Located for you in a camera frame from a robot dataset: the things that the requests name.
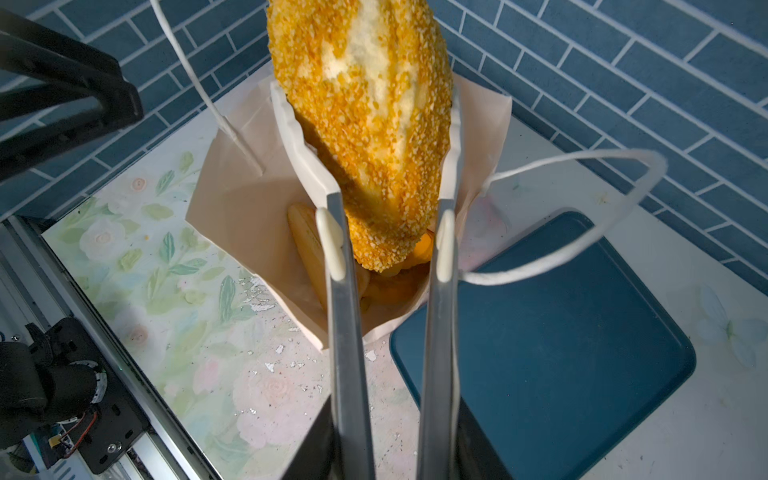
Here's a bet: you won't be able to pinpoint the large seeded oval loaf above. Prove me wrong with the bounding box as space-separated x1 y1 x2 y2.
267 0 453 272

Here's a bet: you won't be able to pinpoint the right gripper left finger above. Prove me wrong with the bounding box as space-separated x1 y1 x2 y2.
281 397 333 480

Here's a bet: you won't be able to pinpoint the dark teal tray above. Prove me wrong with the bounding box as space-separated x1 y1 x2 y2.
388 209 698 480

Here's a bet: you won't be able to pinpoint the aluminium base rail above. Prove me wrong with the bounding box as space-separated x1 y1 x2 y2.
1 217 217 479

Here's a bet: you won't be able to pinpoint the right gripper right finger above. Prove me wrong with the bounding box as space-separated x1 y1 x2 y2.
457 399 513 480

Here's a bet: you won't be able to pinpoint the white paper bread bag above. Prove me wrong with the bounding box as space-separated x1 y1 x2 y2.
148 0 669 351

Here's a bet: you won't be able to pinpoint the metal tongs white tips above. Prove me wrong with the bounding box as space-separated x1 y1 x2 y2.
270 82 464 479

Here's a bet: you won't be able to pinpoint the orange oval bread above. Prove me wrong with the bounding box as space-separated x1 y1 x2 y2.
398 230 435 270

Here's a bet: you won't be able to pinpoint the striped long bread roll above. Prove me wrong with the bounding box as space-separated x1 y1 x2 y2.
287 203 328 311

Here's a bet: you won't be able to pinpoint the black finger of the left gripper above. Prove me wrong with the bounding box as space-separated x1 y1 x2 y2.
1 9 144 181

